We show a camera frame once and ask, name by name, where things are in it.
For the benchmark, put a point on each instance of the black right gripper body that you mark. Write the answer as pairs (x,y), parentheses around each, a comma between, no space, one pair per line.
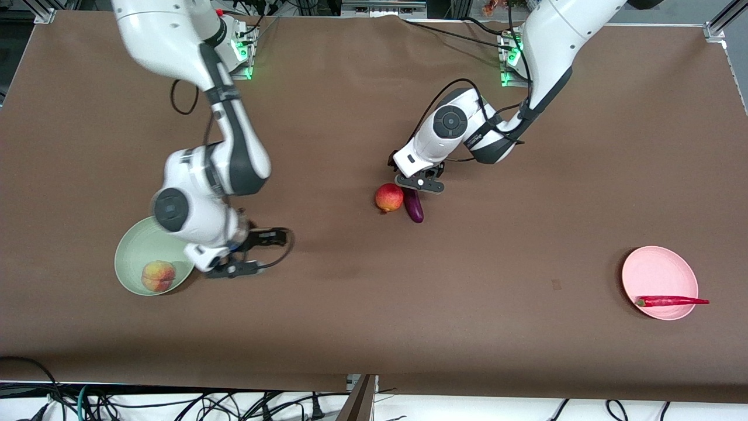
(252,237)

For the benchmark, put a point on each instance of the purple eggplant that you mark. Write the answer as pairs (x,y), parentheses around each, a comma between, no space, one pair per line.
(414,207)

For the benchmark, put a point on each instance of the red pomegranate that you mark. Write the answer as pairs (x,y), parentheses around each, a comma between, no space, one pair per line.
(389,197)

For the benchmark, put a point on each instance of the peach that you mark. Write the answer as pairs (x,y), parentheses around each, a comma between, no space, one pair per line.
(158,276)

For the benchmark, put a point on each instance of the red chili pepper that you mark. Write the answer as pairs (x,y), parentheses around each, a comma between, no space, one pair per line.
(666,302)

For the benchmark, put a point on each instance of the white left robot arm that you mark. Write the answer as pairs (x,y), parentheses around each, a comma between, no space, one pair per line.
(555,35)

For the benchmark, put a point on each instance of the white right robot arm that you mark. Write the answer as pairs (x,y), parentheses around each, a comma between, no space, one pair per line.
(163,35)

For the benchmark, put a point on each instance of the brown table cover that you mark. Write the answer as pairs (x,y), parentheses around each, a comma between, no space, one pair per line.
(350,292)

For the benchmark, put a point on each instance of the light green plate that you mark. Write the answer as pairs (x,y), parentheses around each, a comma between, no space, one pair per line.
(131,263)

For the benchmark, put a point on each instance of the grey metal box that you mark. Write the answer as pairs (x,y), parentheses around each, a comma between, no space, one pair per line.
(383,8)

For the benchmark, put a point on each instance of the colourful toy pile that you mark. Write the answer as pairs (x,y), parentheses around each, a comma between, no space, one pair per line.
(497,7)

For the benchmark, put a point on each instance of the pink plate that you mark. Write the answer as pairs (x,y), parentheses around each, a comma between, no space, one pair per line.
(657,272)

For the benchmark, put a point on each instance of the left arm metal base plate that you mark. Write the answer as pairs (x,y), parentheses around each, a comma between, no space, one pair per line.
(508,79)

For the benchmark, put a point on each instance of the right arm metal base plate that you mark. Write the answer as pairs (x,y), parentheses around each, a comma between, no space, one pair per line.
(244,64)

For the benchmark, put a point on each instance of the aluminium frame corner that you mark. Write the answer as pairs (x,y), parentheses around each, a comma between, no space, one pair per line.
(724,20)
(45,11)

